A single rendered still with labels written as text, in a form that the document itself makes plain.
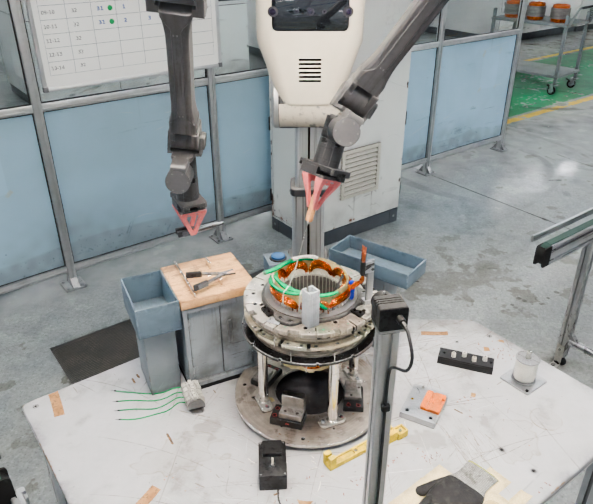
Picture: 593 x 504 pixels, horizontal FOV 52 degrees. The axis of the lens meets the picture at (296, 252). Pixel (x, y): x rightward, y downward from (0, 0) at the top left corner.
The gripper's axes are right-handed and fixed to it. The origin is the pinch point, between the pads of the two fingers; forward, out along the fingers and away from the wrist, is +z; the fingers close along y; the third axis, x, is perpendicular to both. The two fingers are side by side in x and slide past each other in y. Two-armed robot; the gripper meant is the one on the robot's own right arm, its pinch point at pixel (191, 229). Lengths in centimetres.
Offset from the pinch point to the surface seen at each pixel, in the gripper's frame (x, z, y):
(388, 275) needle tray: 46, 14, 23
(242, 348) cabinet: 6.8, 31.7, 12.9
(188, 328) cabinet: -7.1, 19.9, 13.2
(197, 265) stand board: 1.2, 12.1, -2.1
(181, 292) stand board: -6.7, 11.8, 8.9
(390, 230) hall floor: 186, 124, -166
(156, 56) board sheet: 47, -1, -200
